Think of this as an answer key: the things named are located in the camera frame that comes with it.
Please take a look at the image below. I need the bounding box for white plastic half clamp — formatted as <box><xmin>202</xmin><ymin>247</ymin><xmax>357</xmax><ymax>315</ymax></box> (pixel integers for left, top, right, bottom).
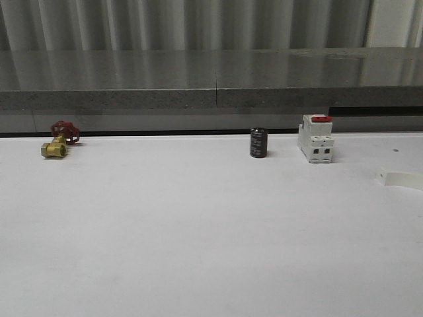
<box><xmin>377</xmin><ymin>168</ymin><xmax>423</xmax><ymax>191</ymax></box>

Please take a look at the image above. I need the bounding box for black cylindrical capacitor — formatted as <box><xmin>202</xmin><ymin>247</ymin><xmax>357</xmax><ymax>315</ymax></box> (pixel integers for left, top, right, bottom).
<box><xmin>250</xmin><ymin>127</ymin><xmax>268</xmax><ymax>159</ymax></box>

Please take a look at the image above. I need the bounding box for brass valve red handwheel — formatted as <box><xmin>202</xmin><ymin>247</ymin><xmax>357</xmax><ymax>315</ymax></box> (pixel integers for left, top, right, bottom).
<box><xmin>40</xmin><ymin>120</ymin><xmax>80</xmax><ymax>159</ymax></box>

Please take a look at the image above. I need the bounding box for grey stone shelf ledge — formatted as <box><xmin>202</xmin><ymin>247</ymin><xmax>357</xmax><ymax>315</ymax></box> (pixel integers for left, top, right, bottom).
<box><xmin>1</xmin><ymin>48</ymin><xmax>422</xmax><ymax>114</ymax></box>

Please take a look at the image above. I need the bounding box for white circuit breaker red switch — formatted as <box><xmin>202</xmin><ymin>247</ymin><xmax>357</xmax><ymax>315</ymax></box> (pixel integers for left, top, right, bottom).
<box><xmin>297</xmin><ymin>114</ymin><xmax>334</xmax><ymax>164</ymax></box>

